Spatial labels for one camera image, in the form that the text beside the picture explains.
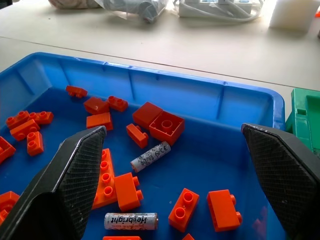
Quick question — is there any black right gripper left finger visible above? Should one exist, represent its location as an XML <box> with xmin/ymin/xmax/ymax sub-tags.
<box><xmin>0</xmin><ymin>125</ymin><xmax>107</xmax><ymax>240</ymax></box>

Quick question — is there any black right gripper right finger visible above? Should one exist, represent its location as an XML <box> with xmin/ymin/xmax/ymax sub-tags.
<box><xmin>240</xmin><ymin>123</ymin><xmax>320</xmax><ymax>240</ymax></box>

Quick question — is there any green plastic container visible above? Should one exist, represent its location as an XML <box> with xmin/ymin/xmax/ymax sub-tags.
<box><xmin>285</xmin><ymin>87</ymin><xmax>320</xmax><ymax>153</ymax></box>

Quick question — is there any orange four-stud plastic brick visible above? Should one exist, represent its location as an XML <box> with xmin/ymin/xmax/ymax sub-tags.
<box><xmin>91</xmin><ymin>148</ymin><xmax>118</xmax><ymax>210</ymax></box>

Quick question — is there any silver Heybright battery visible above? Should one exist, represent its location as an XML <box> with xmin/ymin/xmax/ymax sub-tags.
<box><xmin>104</xmin><ymin>212</ymin><xmax>159</xmax><ymax>231</ymax></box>

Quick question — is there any blue plastic tray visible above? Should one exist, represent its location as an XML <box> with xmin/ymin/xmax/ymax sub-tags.
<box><xmin>0</xmin><ymin>51</ymin><xmax>287</xmax><ymax>240</ymax></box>

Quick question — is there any white battery with small print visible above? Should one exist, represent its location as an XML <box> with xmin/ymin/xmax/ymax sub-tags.
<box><xmin>130</xmin><ymin>141</ymin><xmax>172</xmax><ymax>173</ymax></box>

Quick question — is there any pink cloth bundle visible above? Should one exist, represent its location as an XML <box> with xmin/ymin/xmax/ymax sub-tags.
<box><xmin>47</xmin><ymin>0</ymin><xmax>101</xmax><ymax>12</ymax></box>

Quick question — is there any clear plastic bag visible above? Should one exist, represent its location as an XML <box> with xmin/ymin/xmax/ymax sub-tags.
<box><xmin>98</xmin><ymin>0</ymin><xmax>168</xmax><ymax>24</ymax></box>

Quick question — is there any white power strip with cables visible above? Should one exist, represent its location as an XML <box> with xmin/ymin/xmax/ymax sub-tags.
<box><xmin>172</xmin><ymin>0</ymin><xmax>262</xmax><ymax>24</ymax></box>

